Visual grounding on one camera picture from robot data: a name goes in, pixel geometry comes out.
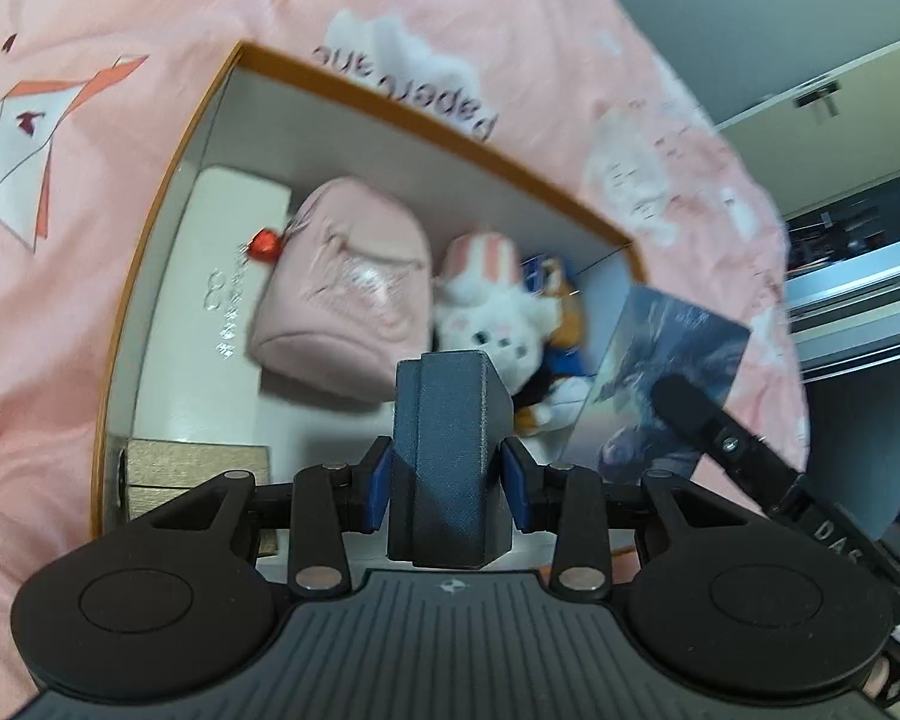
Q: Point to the white box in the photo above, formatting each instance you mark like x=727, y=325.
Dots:
x=217, y=240

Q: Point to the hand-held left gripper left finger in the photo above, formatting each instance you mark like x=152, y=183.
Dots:
x=375, y=487

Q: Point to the orange plush toy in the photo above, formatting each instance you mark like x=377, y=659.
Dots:
x=570, y=330

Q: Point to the gold cardboard box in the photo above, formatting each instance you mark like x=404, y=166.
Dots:
x=195, y=461

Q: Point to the dark blue box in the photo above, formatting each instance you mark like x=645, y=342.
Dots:
x=442, y=465

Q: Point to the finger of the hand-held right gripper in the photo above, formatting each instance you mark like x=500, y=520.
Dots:
x=705, y=427

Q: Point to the blue grey printed card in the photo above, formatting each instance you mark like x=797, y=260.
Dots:
x=645, y=345

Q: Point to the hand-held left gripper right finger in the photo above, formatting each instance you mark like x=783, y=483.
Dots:
x=517, y=487

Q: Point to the white wardrobe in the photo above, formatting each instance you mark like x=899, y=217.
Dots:
x=870, y=90

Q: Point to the white and pink bunny plush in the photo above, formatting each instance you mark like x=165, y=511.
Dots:
x=487, y=315

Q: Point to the pink fleece blanket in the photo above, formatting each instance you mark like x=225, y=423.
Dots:
x=60, y=240

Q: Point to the orange cardboard box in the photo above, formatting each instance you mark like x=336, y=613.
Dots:
x=345, y=135

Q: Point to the pink pouch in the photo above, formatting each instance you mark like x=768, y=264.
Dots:
x=345, y=292

